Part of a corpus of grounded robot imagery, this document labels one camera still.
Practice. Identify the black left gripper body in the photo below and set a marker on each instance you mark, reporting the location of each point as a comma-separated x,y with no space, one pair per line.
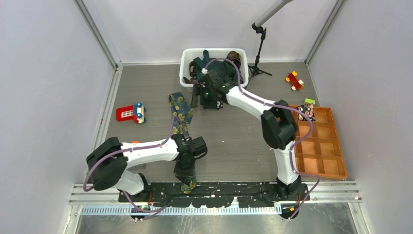
185,168

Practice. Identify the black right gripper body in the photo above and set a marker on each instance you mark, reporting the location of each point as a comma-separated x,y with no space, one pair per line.
207,99

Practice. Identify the blue yellow floral tie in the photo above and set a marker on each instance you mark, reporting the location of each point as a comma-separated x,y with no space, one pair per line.
182,117

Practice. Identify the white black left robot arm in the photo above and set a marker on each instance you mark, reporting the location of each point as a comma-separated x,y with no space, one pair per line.
109,163

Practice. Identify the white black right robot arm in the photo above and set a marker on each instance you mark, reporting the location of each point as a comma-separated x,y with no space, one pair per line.
279,127

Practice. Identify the dark green tie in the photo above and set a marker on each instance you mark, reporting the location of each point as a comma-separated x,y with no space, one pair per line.
224,69

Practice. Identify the dark floral tie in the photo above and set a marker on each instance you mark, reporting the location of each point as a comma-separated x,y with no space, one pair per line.
192,80

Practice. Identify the blue owl toy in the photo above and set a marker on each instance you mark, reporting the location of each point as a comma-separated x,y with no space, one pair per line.
219,105

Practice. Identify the brown patterned rolled tie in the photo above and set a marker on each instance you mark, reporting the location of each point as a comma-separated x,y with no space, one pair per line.
235,58

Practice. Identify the white plastic basket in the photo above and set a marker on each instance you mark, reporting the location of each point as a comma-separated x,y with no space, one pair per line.
189,54

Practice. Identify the black tripod stand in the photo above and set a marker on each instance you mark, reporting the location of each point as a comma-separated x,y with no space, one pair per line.
254,69

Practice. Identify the red toy house block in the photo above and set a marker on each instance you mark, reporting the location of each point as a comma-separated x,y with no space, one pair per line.
134,112

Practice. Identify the red toy car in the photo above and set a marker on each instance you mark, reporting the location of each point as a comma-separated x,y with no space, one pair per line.
296,83

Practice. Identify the green toy block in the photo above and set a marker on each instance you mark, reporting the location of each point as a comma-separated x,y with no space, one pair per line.
309,101

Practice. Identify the orange wooden compartment tray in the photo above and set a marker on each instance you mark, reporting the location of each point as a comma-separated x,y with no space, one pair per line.
320,154

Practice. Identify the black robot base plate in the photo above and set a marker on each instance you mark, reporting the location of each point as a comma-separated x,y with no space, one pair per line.
218,195

